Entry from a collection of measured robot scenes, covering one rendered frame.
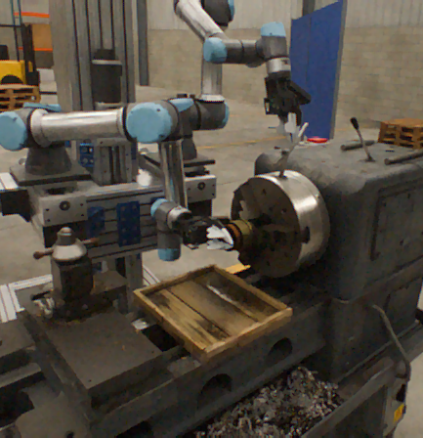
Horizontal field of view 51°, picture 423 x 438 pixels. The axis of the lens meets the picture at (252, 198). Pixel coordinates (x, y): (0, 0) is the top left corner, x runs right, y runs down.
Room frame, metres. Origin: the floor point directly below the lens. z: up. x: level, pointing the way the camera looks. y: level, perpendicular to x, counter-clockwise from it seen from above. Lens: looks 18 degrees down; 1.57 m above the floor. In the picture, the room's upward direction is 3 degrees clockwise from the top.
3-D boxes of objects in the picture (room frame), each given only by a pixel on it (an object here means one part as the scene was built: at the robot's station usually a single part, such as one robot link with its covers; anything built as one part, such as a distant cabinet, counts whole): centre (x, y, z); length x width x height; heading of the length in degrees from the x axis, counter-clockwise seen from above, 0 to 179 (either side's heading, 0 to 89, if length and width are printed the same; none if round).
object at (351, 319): (1.55, -0.35, 0.43); 0.60 x 0.48 x 0.86; 133
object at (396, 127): (8.86, -3.15, 0.22); 1.25 x 0.86 x 0.44; 137
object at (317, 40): (8.06, -0.87, 1.18); 4.12 x 0.80 x 2.35; 5
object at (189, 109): (1.78, 0.31, 1.33); 0.13 x 0.12 x 0.14; 121
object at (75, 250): (0.92, 0.42, 1.13); 0.08 x 0.08 x 0.03
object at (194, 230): (1.19, 0.17, 1.08); 0.12 x 0.09 x 0.08; 42
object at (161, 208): (1.31, 0.27, 1.08); 0.11 x 0.08 x 0.09; 42
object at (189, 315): (1.10, 0.11, 0.89); 0.36 x 0.30 x 0.04; 43
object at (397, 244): (1.55, -0.35, 1.06); 0.59 x 0.48 x 0.39; 133
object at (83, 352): (0.87, 0.38, 0.95); 0.43 x 0.17 x 0.05; 43
